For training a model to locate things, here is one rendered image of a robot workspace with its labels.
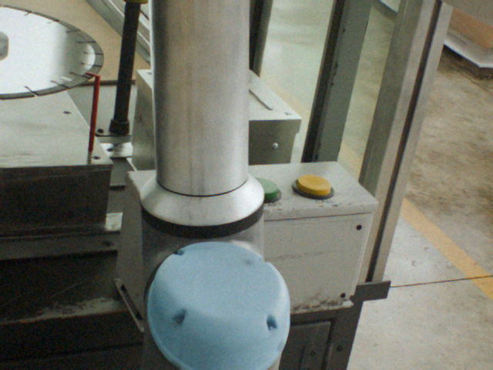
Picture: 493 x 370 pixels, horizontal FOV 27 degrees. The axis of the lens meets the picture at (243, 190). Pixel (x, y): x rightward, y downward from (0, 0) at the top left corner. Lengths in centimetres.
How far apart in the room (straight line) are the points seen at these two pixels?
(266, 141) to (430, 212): 196
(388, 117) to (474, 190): 232
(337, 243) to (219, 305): 41
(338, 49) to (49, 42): 38
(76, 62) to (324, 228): 39
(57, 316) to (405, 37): 51
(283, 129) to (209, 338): 62
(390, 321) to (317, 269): 148
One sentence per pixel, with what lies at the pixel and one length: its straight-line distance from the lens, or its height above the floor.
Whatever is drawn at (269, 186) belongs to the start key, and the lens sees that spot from 116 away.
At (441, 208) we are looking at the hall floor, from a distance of 334.
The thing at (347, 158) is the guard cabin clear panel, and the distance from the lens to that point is 135.
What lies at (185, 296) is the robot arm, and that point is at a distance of 81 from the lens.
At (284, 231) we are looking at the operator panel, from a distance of 115.
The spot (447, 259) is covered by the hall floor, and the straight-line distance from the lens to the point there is 304.
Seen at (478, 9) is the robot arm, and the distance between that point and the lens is 75.
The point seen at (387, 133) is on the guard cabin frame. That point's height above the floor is 96.
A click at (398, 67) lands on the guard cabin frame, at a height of 104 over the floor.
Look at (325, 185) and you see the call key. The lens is 118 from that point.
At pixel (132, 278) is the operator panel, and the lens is 117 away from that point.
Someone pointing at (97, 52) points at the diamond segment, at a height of 95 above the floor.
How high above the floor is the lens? 141
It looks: 26 degrees down
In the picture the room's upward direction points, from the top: 10 degrees clockwise
